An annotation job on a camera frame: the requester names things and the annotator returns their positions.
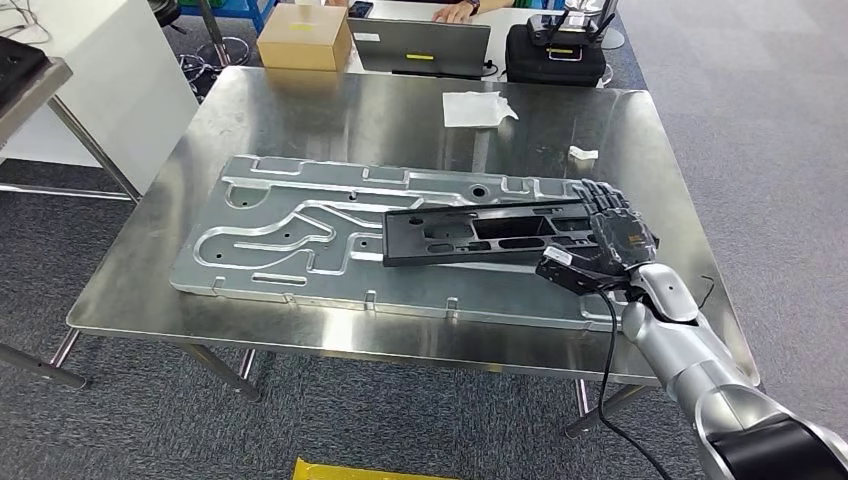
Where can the black plastic frame part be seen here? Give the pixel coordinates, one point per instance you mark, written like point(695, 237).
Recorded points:
point(411, 245)

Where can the person's forearm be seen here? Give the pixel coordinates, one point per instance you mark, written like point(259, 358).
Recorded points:
point(500, 5)

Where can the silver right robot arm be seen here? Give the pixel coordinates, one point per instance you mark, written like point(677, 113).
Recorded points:
point(689, 371)

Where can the steel workbench table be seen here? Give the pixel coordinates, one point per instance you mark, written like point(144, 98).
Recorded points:
point(331, 119)

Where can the blue metal shelf rack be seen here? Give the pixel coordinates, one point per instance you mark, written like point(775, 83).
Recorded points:
point(255, 10)

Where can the aluminium grooved fixture plate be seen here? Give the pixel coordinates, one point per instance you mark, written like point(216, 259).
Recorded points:
point(397, 291)

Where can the white paper tissue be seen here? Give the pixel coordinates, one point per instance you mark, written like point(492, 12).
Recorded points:
point(474, 109)

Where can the small white paper scrap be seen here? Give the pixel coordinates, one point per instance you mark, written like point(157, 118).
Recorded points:
point(583, 153)

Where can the grey laptop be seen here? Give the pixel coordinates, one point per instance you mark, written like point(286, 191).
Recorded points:
point(420, 43)

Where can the black carry case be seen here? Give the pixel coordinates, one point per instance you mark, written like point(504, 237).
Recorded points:
point(553, 69)

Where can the person's hand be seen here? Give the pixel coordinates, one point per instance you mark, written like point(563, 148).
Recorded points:
point(454, 12)

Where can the brown cardboard box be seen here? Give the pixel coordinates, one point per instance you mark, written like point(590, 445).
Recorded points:
point(301, 40)

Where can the dark smartphone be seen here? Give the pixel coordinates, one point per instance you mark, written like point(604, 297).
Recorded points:
point(361, 8)

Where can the black remote controller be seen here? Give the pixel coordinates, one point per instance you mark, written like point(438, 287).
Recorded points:
point(560, 33)

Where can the steel side table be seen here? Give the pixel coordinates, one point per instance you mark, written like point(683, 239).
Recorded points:
point(43, 89)

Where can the black tray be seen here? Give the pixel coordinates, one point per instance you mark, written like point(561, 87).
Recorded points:
point(20, 69)

